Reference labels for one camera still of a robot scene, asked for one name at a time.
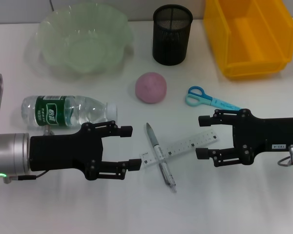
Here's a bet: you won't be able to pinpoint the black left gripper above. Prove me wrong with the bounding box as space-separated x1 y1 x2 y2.
29 120 142 181

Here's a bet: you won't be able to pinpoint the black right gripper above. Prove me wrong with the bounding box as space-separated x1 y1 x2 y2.
195 109 293 168

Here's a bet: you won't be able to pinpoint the clear plastic ruler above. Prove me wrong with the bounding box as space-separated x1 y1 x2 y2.
139 128 220 171

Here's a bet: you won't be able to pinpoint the blue scissors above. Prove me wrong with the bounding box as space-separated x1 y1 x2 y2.
185 85 245 112

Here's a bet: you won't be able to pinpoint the pink peach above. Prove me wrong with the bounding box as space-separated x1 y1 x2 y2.
135 72 167 105

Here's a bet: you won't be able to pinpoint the green label water bottle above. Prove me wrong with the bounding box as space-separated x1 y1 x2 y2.
21 95 118 130

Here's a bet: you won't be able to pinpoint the grey white pen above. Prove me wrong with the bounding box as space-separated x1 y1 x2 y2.
146 122 178 194

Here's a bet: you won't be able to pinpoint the black mesh pen holder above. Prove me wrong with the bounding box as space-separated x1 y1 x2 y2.
152 4 193 66

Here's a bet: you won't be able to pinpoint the green translucent fruit bowl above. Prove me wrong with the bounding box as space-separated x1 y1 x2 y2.
26 1 135 82

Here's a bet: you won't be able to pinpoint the yellow plastic storage bin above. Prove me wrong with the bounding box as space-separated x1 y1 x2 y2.
203 0 293 79

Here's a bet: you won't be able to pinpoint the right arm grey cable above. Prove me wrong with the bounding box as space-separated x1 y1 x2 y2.
277 151 293 168

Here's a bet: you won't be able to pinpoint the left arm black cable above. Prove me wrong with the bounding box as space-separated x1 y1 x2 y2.
3 170 50 184

